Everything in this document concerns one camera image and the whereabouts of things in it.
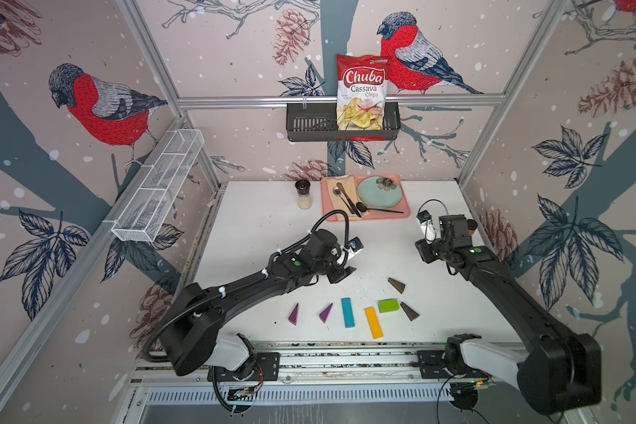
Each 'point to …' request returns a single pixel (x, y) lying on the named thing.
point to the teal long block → (347, 313)
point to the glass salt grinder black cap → (304, 200)
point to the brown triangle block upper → (398, 285)
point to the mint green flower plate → (379, 192)
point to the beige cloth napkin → (349, 184)
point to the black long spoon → (362, 208)
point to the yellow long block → (374, 326)
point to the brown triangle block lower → (410, 313)
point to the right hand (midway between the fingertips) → (424, 238)
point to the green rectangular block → (388, 305)
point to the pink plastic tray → (327, 206)
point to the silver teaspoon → (337, 193)
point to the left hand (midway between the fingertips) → (353, 255)
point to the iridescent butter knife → (356, 210)
